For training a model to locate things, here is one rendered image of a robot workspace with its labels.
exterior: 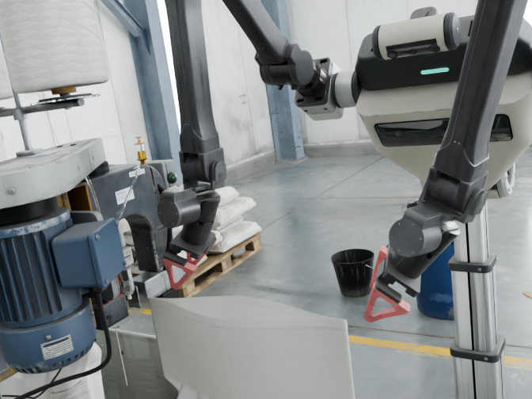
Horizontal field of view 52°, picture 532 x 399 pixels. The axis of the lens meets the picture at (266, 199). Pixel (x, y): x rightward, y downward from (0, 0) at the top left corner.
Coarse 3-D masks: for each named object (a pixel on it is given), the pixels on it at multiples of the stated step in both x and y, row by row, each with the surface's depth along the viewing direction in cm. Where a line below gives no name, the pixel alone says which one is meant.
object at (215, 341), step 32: (160, 320) 124; (192, 320) 113; (224, 320) 107; (256, 320) 117; (288, 320) 103; (320, 320) 101; (160, 352) 127; (192, 352) 117; (224, 352) 109; (256, 352) 106; (288, 352) 105; (320, 352) 103; (192, 384) 121; (224, 384) 112; (256, 384) 108; (288, 384) 106; (320, 384) 105; (352, 384) 102
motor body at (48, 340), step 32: (32, 224) 82; (64, 224) 90; (0, 256) 83; (32, 256) 84; (0, 288) 84; (32, 288) 84; (0, 320) 86; (32, 320) 85; (64, 320) 87; (32, 352) 85; (64, 352) 87
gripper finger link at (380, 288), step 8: (384, 264) 87; (376, 280) 86; (384, 280) 86; (376, 288) 85; (384, 288) 85; (392, 288) 86; (376, 296) 86; (384, 296) 85; (392, 296) 84; (400, 296) 85; (368, 304) 88; (392, 304) 86; (400, 304) 85; (408, 304) 86; (368, 312) 89; (384, 312) 88; (392, 312) 86; (400, 312) 86; (368, 320) 90; (376, 320) 89
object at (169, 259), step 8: (168, 248) 107; (168, 256) 106; (176, 256) 106; (168, 264) 106; (176, 264) 106; (184, 264) 105; (192, 264) 107; (168, 272) 108; (192, 272) 105; (184, 280) 108; (176, 288) 110
